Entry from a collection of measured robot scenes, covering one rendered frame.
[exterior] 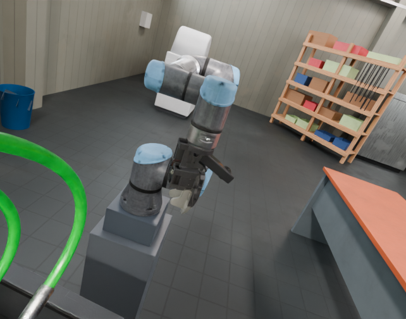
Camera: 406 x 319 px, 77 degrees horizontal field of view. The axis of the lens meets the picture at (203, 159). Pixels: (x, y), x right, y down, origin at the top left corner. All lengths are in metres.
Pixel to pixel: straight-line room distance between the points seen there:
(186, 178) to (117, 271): 0.55
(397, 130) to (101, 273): 7.42
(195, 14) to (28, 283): 7.80
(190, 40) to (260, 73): 3.45
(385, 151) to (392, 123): 0.72
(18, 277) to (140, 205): 0.39
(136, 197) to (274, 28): 7.41
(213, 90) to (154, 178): 0.41
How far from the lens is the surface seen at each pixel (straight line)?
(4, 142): 0.22
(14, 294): 0.71
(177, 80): 0.65
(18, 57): 3.82
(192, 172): 0.60
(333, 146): 6.58
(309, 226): 2.96
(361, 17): 8.51
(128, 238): 0.97
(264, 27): 7.98
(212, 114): 0.55
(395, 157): 8.10
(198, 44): 4.98
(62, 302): 0.65
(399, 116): 7.75
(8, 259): 0.46
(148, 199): 0.90
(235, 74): 1.02
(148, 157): 0.82
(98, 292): 1.18
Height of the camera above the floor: 1.49
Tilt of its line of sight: 24 degrees down
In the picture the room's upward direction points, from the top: 20 degrees clockwise
